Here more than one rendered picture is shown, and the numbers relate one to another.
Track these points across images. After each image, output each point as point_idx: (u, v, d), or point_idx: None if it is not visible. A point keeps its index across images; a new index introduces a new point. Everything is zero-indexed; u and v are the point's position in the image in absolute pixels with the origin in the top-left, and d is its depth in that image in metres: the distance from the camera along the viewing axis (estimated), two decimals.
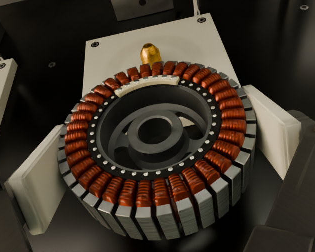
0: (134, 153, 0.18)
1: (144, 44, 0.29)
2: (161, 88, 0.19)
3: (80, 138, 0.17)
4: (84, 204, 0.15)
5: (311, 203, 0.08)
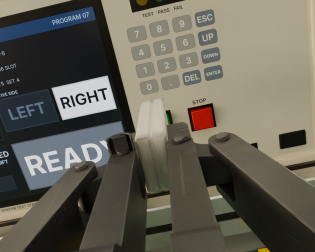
0: None
1: None
2: None
3: None
4: None
5: (200, 201, 0.09)
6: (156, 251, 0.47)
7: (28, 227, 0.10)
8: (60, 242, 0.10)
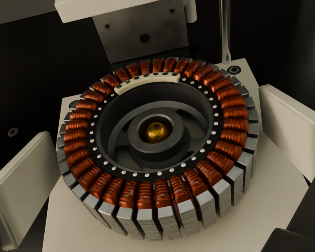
0: (134, 152, 0.17)
1: (149, 125, 0.17)
2: (162, 85, 0.19)
3: (80, 137, 0.17)
4: (85, 205, 0.15)
5: None
6: None
7: None
8: None
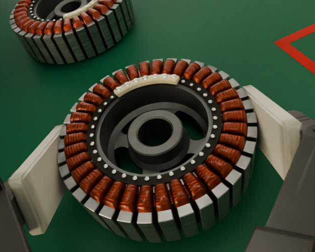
0: (134, 154, 0.18)
1: None
2: (161, 87, 0.19)
3: (80, 140, 0.17)
4: (85, 208, 0.15)
5: (312, 203, 0.08)
6: None
7: None
8: None
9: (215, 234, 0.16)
